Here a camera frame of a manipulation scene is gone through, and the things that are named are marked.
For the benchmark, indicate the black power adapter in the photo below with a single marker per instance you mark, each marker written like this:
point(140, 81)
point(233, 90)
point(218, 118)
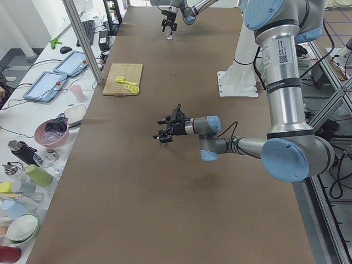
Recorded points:
point(103, 40)

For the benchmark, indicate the pink bowl with ice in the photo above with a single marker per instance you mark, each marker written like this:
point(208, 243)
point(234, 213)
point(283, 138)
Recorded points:
point(52, 133)

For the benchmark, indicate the red cup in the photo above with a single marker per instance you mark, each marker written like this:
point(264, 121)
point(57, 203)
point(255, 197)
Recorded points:
point(10, 254)

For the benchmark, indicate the green clamp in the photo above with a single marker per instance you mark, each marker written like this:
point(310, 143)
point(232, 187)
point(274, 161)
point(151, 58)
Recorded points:
point(54, 42)

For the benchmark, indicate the glass oil bottle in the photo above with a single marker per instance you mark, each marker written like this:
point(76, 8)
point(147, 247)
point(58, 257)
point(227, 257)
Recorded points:
point(15, 172)

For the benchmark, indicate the light blue cup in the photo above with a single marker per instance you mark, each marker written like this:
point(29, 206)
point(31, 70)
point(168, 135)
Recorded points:
point(13, 208)

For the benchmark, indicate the white green bowl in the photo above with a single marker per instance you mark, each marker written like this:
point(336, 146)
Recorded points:
point(24, 228)

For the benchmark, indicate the blue teach pendant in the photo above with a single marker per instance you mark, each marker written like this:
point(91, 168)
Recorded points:
point(46, 87)
point(72, 65)

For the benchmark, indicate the far blue teach pendant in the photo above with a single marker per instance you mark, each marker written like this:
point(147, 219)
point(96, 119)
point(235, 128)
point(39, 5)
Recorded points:
point(72, 65)

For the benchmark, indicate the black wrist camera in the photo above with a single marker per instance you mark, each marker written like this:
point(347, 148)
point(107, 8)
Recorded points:
point(177, 115)

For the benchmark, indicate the black computer mouse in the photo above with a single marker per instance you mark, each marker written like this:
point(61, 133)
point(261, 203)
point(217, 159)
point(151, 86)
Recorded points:
point(65, 49)

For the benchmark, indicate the aluminium frame post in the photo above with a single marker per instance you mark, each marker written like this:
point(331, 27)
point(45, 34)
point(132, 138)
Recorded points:
point(81, 35)

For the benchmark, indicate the near blue teach pendant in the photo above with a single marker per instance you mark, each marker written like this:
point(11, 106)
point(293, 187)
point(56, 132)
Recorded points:
point(46, 87)

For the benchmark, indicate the green plastic cup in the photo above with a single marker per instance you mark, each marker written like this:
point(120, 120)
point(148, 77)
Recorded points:
point(38, 175)

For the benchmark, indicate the wooden cutting board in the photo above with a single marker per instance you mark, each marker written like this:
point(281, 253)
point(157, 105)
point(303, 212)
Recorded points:
point(131, 71)

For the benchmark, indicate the clear glass measuring cup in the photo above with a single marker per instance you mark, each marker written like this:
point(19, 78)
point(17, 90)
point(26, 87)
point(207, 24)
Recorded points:
point(169, 34)

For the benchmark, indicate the pink plastic cup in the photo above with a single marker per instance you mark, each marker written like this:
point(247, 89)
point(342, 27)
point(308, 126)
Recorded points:
point(77, 91)

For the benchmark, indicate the black keyboard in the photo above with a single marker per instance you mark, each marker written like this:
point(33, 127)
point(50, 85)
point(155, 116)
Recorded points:
point(89, 27)

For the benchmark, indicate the black water bottle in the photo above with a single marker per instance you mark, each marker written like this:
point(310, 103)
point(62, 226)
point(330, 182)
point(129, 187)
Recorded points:
point(22, 151)

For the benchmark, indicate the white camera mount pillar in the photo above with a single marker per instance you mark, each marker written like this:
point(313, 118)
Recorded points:
point(239, 79)

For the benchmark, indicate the yellow cup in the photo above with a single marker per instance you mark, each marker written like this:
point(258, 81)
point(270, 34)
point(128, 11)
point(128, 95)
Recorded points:
point(6, 187)

